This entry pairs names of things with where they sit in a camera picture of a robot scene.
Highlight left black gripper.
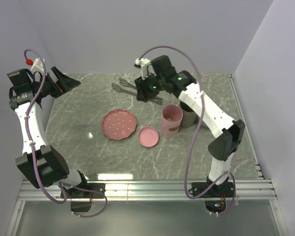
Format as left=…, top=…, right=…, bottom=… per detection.
left=30, top=66, right=80, bottom=98

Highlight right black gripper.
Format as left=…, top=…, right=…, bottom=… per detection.
left=134, top=71, right=165, bottom=103

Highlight metal kitchen tongs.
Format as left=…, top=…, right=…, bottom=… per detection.
left=111, top=78, right=164, bottom=105

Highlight pink round lid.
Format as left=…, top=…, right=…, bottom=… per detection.
left=138, top=126, right=159, bottom=148

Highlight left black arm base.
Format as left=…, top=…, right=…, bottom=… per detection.
left=64, top=183, right=106, bottom=213

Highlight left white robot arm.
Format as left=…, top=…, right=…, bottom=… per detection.
left=8, top=66, right=90, bottom=198

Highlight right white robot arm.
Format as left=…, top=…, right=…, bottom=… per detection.
left=135, top=56, right=245, bottom=197

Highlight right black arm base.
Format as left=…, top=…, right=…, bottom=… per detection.
left=188, top=178, right=236, bottom=216

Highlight pink cylindrical lunch container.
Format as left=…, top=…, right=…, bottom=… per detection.
left=160, top=105, right=183, bottom=137

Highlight grey cylindrical lunch container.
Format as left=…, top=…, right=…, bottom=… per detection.
left=179, top=101, right=198, bottom=128

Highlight pink scalloped dotted plate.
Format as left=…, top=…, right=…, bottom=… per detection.
left=101, top=109, right=137, bottom=141

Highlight grey round lid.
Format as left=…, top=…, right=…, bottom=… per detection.
left=198, top=116, right=208, bottom=129

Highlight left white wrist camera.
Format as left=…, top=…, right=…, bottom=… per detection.
left=30, top=58, right=44, bottom=74

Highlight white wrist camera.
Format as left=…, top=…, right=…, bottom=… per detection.
left=30, top=58, right=44, bottom=74
left=134, top=58, right=151, bottom=80

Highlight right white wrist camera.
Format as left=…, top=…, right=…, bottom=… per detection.
left=134, top=58, right=151, bottom=80

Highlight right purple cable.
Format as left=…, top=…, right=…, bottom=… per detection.
left=139, top=45, right=236, bottom=217

